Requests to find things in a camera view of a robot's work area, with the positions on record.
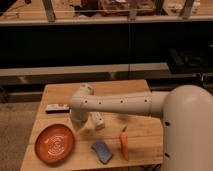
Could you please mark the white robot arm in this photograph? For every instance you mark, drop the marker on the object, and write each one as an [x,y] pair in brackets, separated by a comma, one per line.
[187,120]

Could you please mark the orange toy carrot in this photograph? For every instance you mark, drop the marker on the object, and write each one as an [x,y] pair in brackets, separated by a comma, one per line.
[124,144]

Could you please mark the orange ceramic bowl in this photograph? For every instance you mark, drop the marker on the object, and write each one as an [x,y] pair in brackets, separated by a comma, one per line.
[54,143]

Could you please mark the white tube bottle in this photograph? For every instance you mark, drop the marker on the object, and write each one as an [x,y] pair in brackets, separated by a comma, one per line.
[97,120]

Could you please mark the blue sponge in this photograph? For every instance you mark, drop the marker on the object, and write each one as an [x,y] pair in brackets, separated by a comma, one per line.
[102,151]

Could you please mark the wooden shelf rack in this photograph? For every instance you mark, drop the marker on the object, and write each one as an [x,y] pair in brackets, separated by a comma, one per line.
[84,12]

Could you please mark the wooden table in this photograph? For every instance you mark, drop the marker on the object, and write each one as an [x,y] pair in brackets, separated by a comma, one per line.
[145,137]

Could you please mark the small dark box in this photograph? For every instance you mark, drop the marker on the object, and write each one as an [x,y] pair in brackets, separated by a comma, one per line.
[56,108]

